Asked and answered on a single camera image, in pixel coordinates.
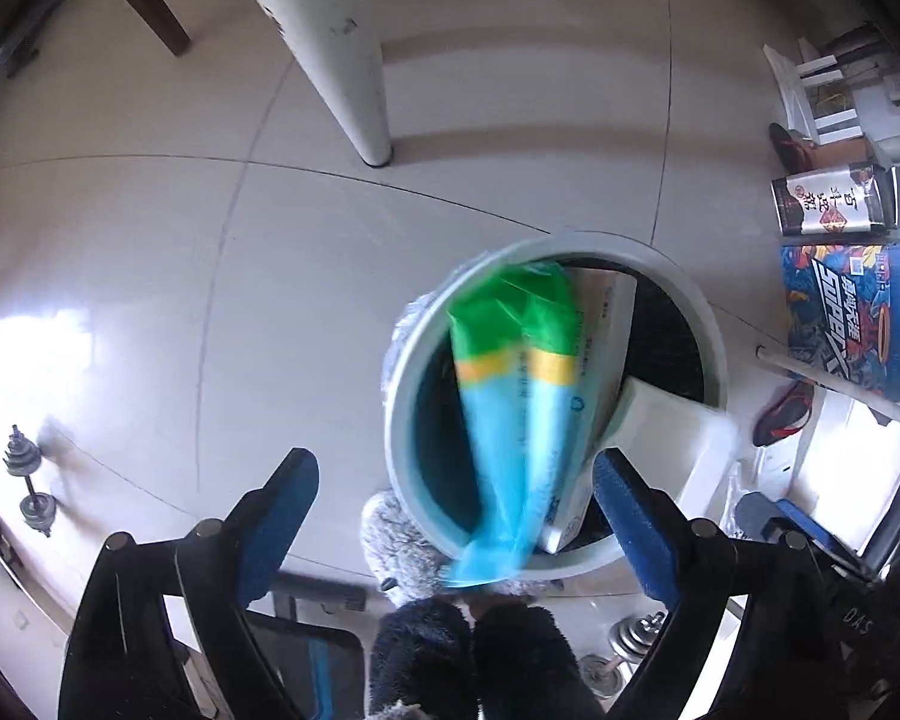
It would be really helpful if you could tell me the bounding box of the green blue packet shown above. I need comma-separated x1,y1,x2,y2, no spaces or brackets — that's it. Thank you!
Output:
445,258,584,590

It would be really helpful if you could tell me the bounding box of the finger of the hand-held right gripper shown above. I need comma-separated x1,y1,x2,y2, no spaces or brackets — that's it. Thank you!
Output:
733,493,872,572

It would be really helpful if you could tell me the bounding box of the dark fuzzy slipper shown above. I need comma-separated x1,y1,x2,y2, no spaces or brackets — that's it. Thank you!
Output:
367,598,475,720
471,602,605,720

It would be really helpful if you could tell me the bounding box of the white table leg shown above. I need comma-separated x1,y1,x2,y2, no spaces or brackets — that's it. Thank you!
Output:
216,0,392,168

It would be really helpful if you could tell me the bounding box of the red black shoe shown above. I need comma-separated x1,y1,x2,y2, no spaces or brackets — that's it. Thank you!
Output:
752,381,816,449
767,121,827,175

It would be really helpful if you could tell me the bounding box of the colourful printed carton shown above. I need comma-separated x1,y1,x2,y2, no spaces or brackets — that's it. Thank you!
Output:
779,239,900,403

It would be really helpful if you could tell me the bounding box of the black white printed box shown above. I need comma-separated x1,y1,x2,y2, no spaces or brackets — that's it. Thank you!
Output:
770,162,900,236

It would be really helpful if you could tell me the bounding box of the white cardboard box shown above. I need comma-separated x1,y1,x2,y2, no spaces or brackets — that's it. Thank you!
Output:
538,265,640,553

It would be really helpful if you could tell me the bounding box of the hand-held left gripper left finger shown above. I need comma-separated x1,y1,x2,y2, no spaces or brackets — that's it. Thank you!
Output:
56,448,320,720

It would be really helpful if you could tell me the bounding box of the white small stand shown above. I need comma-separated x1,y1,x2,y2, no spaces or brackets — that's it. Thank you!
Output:
763,36,872,145

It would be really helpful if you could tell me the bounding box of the grey fuzzy slipper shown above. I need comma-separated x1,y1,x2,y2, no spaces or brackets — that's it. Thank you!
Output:
359,490,557,610

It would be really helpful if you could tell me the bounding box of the small metal dumbbell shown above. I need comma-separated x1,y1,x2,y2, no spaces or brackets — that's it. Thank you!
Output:
577,610,670,700
2,424,62,539

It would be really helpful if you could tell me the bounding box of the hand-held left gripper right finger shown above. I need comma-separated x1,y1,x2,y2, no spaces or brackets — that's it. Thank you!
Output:
592,449,849,720

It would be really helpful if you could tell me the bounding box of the white round trash bin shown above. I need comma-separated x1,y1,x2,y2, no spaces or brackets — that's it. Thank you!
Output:
382,228,729,580

